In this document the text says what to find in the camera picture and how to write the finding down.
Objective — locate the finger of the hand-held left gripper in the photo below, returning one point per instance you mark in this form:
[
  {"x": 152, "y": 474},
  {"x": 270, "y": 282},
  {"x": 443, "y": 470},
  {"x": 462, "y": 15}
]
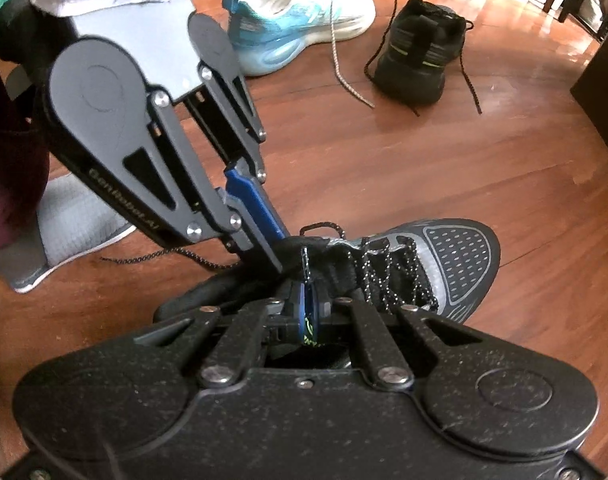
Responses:
[
  {"x": 256, "y": 200},
  {"x": 256, "y": 247}
]

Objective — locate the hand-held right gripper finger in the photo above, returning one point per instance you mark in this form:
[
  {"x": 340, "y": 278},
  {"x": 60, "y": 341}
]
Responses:
[
  {"x": 304, "y": 315},
  {"x": 316, "y": 320}
]

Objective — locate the black speckled shoelace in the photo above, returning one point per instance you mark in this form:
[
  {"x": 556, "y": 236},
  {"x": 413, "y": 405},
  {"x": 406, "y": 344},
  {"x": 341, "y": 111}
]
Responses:
[{"x": 306, "y": 260}]

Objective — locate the black grey mesh shoe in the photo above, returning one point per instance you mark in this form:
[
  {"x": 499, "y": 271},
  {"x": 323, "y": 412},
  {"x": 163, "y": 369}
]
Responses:
[{"x": 458, "y": 250}]

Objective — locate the person's left hand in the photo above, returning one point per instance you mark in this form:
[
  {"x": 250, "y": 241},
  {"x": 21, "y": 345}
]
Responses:
[{"x": 34, "y": 40}]

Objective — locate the white blue sneaker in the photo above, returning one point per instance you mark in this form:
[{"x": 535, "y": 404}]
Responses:
[{"x": 284, "y": 25}]

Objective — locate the person's maroon trouser leg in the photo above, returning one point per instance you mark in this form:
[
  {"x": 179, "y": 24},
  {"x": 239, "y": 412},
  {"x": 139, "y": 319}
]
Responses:
[{"x": 9, "y": 170}]

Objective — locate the grey knit shoe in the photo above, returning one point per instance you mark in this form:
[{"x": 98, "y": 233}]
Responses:
[{"x": 69, "y": 230}]

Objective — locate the black sneaker with green accents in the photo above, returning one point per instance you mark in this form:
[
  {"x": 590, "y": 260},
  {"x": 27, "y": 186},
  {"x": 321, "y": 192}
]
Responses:
[{"x": 413, "y": 55}]

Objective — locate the dark cabinet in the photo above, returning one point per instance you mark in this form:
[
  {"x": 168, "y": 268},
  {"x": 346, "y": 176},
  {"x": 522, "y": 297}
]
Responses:
[{"x": 601, "y": 80}]

